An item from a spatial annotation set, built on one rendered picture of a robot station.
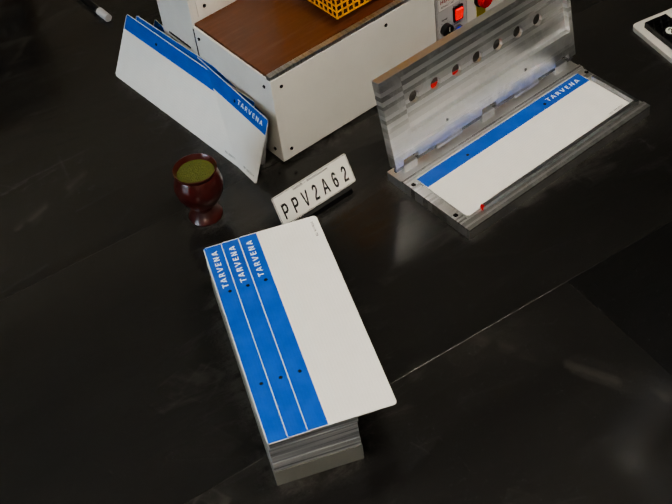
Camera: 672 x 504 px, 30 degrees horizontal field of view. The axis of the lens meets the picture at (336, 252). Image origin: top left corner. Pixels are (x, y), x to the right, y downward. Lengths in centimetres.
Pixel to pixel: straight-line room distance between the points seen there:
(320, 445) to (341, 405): 6
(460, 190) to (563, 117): 26
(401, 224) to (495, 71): 34
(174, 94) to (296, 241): 53
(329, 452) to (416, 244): 45
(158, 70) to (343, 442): 94
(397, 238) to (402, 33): 41
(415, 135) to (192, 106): 44
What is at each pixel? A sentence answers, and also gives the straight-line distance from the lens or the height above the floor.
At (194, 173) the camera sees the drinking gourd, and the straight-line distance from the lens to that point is 212.
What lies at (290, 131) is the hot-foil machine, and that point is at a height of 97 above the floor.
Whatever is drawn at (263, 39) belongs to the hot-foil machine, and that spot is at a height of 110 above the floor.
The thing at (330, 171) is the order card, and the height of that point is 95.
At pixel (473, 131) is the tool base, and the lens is 225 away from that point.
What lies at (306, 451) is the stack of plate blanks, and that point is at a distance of 176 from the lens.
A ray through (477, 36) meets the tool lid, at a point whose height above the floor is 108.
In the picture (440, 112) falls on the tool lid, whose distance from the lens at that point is 218.
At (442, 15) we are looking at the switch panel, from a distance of 235.
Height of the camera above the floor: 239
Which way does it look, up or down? 46 degrees down
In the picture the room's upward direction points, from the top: 8 degrees counter-clockwise
